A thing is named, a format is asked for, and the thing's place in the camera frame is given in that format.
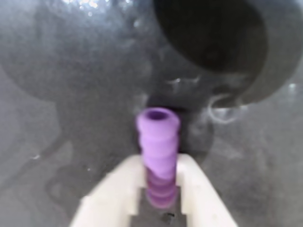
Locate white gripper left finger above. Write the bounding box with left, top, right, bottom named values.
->
left=70, top=154, right=147, bottom=227

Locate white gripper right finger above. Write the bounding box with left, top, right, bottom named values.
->
left=176, top=154, right=238, bottom=227

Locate purple ribbed pen grip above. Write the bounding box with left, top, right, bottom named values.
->
left=135, top=106, right=182, bottom=209

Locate green steel cup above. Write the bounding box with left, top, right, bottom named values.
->
left=152, top=0, right=303, bottom=108

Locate black table mat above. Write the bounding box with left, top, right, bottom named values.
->
left=0, top=0, right=303, bottom=227

